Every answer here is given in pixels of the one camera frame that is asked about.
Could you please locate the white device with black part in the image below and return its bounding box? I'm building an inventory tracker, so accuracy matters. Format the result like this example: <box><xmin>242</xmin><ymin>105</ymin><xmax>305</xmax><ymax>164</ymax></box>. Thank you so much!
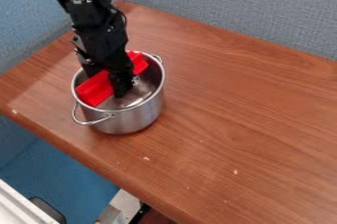
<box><xmin>0</xmin><ymin>180</ymin><xmax>66</xmax><ymax>224</ymax></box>

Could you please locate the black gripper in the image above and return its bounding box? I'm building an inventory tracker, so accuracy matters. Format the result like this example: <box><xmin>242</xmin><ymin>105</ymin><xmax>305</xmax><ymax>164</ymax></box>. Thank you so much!
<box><xmin>71</xmin><ymin>7</ymin><xmax>134</xmax><ymax>98</ymax></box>

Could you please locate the red rectangular block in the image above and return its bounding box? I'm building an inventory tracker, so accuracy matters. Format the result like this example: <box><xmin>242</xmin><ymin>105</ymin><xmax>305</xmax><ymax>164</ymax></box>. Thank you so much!
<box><xmin>74</xmin><ymin>50</ymin><xmax>149</xmax><ymax>108</ymax></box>

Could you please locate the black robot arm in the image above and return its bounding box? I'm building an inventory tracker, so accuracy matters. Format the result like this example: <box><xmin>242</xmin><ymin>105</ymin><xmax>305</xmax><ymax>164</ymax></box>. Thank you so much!
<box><xmin>57</xmin><ymin>0</ymin><xmax>135</xmax><ymax>98</ymax></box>

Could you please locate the stainless steel pot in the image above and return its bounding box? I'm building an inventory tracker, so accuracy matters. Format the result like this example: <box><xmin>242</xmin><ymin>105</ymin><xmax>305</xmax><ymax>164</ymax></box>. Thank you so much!
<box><xmin>70</xmin><ymin>52</ymin><xmax>166</xmax><ymax>134</ymax></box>

